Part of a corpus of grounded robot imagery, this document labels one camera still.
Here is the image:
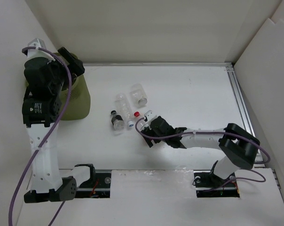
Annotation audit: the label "red label water bottle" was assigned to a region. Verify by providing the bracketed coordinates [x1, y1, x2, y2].
[134, 111, 145, 125]

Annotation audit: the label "wide clear plastic jar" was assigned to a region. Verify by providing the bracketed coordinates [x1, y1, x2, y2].
[130, 83, 148, 107]

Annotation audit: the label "black label small bottle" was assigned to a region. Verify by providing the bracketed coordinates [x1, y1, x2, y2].
[110, 110, 125, 135]

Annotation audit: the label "clear bottle blue cap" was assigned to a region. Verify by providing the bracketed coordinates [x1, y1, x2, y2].
[116, 93, 134, 128]

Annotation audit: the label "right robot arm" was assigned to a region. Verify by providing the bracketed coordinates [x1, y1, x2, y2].
[135, 116, 260, 187]

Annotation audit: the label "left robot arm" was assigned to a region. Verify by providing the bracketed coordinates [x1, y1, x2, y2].
[22, 47, 96, 203]

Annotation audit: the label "green plastic waste bin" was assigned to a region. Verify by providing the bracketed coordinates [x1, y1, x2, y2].
[24, 53, 91, 121]

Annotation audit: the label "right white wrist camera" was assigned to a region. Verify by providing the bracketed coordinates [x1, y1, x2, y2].
[144, 110, 157, 123]

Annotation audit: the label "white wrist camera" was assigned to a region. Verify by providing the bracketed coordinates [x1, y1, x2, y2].
[27, 38, 53, 60]
[144, 110, 157, 123]

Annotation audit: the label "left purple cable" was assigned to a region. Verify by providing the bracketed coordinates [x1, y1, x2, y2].
[8, 46, 72, 226]

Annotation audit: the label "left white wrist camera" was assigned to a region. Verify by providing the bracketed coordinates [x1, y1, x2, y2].
[27, 38, 53, 60]

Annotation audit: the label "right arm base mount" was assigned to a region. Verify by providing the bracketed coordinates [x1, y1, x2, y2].
[192, 170, 240, 198]

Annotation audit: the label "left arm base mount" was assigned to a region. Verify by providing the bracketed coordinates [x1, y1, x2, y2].
[75, 170, 112, 199]

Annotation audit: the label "aluminium rail right edge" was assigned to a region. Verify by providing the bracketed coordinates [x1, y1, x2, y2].
[225, 63, 265, 165]

